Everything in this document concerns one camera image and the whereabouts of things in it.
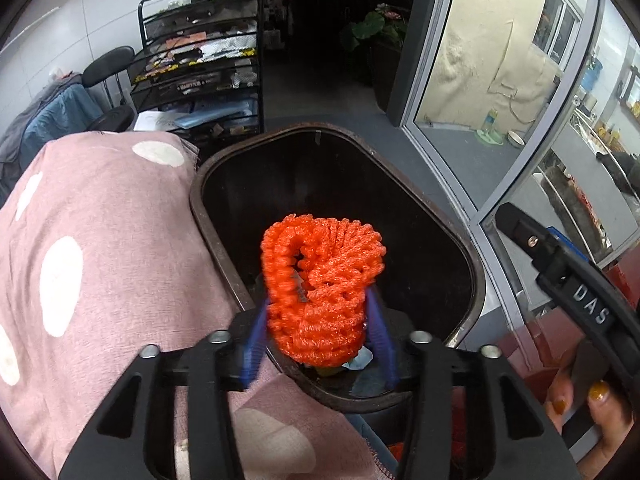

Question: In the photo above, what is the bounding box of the dark trash bin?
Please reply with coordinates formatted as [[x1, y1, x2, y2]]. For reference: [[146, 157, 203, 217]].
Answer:
[[189, 122, 486, 413]]

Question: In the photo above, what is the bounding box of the massage bed with blue cover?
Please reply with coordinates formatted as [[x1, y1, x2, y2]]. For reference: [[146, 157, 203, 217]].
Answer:
[[0, 72, 108, 191]]

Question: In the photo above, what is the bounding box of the person's right hand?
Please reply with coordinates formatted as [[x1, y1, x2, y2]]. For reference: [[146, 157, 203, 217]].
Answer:
[[544, 357, 638, 473]]

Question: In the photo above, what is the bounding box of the green pet water feeder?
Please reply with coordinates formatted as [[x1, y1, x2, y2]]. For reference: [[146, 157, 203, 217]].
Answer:
[[477, 110, 503, 146]]

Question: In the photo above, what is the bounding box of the orange foam fruit net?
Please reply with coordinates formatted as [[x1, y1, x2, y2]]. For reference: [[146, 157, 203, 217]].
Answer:
[[260, 214, 388, 367]]

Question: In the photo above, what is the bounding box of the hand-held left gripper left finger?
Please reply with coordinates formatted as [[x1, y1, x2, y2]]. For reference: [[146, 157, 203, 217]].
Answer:
[[59, 297, 273, 480]]

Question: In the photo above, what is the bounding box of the black round stool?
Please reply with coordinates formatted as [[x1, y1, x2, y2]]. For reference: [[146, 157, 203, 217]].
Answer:
[[82, 46, 136, 133]]

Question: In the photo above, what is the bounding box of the grey framed glass door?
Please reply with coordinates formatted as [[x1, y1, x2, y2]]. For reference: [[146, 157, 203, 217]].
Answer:
[[387, 0, 640, 341]]

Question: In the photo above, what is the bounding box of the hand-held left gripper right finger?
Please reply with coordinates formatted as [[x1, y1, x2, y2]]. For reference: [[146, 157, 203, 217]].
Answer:
[[365, 287, 581, 480]]

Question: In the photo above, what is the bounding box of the black mesh cart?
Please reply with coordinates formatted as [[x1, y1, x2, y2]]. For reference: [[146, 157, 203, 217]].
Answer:
[[127, 0, 266, 161]]

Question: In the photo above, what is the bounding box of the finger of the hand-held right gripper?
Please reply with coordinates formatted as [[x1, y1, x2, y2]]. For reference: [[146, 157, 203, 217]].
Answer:
[[495, 203, 631, 348], [547, 230, 601, 267]]

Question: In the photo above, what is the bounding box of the potted plant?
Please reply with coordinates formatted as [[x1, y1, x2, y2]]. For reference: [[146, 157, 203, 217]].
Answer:
[[340, 2, 408, 111]]

